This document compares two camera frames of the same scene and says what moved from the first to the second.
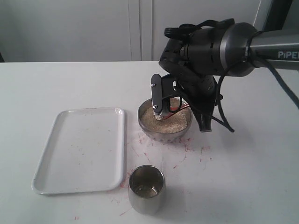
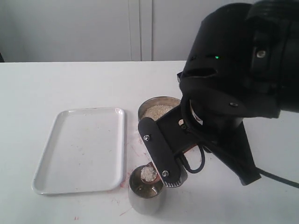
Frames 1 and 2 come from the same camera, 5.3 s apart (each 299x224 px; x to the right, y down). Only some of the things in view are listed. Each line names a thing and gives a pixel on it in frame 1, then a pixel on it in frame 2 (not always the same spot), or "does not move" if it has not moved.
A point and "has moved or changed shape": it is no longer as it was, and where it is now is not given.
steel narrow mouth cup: (146, 190) does not move
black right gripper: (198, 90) -> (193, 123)
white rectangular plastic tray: (86, 152) does not move
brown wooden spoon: (184, 105) has moved or changed shape
